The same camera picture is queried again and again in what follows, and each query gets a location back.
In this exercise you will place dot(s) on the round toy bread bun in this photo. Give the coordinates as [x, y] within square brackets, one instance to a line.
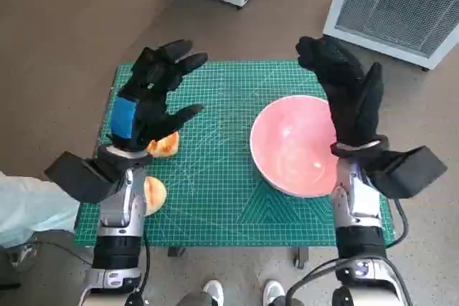
[156, 195]

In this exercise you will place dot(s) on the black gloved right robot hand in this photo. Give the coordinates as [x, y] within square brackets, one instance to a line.
[344, 80]

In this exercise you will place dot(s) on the long braided toy bread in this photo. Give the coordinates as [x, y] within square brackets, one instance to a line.
[166, 146]

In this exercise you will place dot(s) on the person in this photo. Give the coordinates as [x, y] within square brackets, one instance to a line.
[28, 209]

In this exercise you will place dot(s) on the green cutting mat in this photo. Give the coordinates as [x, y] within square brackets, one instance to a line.
[215, 195]

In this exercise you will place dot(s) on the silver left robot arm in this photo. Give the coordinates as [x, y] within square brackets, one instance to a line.
[122, 209]

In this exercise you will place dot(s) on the table leg bracket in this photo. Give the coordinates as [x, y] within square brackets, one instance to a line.
[301, 256]
[177, 251]

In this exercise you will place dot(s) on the pink bowl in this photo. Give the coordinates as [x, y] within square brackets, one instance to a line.
[287, 141]

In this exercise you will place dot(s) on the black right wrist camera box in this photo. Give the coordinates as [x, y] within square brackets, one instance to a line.
[412, 173]

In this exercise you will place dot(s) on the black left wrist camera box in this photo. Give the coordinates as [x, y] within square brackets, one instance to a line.
[82, 177]

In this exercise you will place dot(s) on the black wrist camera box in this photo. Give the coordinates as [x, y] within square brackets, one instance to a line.
[412, 173]
[82, 177]

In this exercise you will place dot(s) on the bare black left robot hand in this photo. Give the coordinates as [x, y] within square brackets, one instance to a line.
[150, 105]

